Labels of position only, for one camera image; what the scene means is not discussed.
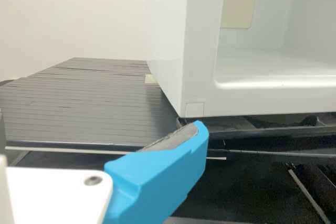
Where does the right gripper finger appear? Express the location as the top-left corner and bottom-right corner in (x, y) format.
(103, 120), (210, 224)

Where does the black platform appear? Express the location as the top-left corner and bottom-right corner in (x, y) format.
(5, 140), (336, 224)
(0, 57), (336, 149)

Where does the white incubator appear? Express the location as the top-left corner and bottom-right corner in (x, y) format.
(143, 0), (336, 125)

